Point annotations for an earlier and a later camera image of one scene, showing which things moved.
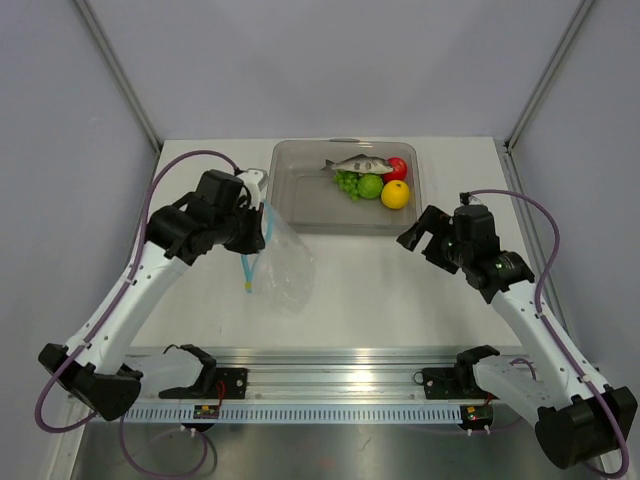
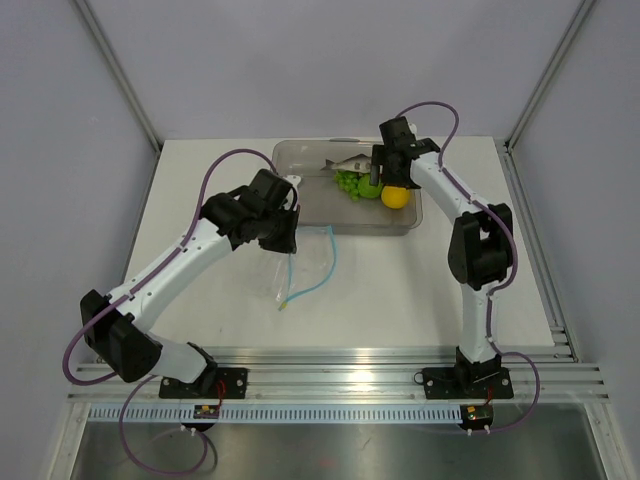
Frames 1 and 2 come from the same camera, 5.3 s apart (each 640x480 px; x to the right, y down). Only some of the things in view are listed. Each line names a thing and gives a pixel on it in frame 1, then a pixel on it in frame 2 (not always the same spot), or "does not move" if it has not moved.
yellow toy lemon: [395, 194] does not move
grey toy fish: [360, 164] does not move
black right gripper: [437, 222] → [380, 157]
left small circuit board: [206, 412] does not move
